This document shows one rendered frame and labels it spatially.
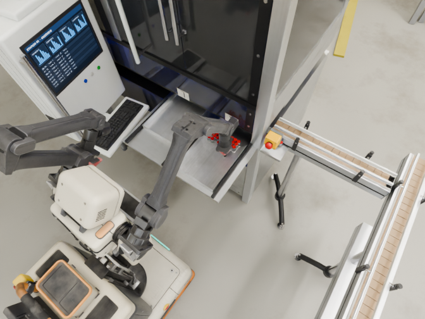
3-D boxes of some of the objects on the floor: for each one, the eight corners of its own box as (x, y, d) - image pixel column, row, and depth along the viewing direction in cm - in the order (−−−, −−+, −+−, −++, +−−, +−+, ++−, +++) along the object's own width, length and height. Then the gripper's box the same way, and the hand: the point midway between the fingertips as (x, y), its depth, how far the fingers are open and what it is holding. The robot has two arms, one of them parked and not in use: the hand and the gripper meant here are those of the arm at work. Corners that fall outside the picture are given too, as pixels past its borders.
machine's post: (245, 194, 243) (314, -183, 61) (251, 198, 241) (340, -180, 59) (241, 200, 240) (300, -176, 58) (247, 204, 238) (328, -172, 56)
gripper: (221, 128, 147) (221, 144, 161) (214, 143, 142) (215, 159, 156) (233, 131, 146) (233, 147, 159) (227, 147, 141) (227, 162, 154)
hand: (224, 152), depth 157 cm, fingers closed, pressing on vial
